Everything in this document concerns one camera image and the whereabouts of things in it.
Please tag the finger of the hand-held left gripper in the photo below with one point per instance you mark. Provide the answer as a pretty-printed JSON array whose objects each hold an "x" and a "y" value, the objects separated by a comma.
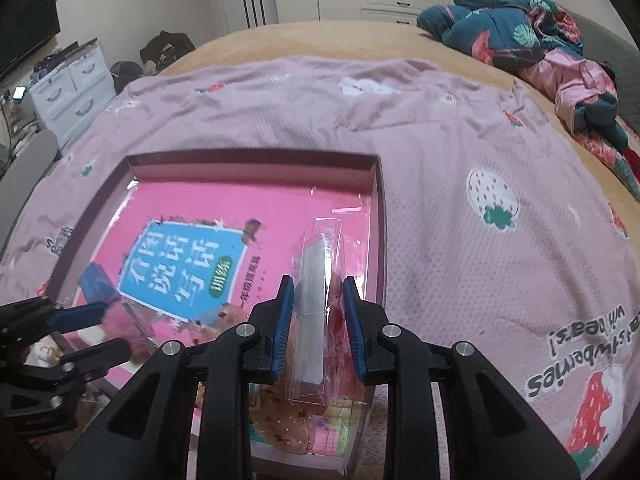
[
  {"x": 80, "y": 316},
  {"x": 100, "y": 357}
]

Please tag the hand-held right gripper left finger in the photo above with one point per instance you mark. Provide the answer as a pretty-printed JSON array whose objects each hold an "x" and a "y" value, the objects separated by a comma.
[{"x": 285, "y": 325}]

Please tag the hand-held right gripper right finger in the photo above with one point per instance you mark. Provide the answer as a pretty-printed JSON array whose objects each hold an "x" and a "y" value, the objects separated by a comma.
[{"x": 352, "y": 325}]

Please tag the clear plastic box white card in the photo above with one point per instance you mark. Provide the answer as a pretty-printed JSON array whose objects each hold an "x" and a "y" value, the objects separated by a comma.
[{"x": 312, "y": 310}]

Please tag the shallow brown-rimmed pink box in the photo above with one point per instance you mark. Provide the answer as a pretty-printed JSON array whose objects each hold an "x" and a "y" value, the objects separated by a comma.
[{"x": 250, "y": 167}]

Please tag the small blue box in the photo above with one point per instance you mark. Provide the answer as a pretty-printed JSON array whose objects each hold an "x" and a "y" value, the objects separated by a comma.
[{"x": 97, "y": 282}]

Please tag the pink book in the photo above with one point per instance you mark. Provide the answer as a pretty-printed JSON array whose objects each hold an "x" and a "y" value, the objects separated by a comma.
[{"x": 200, "y": 210}]

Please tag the pink printed blanket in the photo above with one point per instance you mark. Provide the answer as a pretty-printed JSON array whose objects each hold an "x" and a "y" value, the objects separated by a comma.
[{"x": 450, "y": 160}]

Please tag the white drawer chest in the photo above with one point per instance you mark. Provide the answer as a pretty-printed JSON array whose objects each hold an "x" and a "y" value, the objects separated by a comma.
[{"x": 75, "y": 90}]

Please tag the smartphone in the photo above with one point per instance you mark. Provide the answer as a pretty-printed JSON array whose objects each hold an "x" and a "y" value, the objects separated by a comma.
[{"x": 19, "y": 93}]

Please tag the small dark bag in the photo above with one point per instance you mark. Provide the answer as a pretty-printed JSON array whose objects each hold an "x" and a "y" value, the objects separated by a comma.
[{"x": 125, "y": 72}]

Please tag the black bag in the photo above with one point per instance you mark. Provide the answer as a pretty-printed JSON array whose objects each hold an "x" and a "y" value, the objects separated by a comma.
[{"x": 165, "y": 45}]

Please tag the black television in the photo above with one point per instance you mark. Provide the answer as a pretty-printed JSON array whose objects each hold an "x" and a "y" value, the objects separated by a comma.
[{"x": 25, "y": 30}]

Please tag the blue floral quilt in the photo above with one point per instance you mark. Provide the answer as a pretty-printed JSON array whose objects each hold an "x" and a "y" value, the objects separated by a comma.
[{"x": 500, "y": 25}]

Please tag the grey padded headboard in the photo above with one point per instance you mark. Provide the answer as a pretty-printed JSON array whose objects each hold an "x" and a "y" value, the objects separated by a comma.
[{"x": 610, "y": 45}]

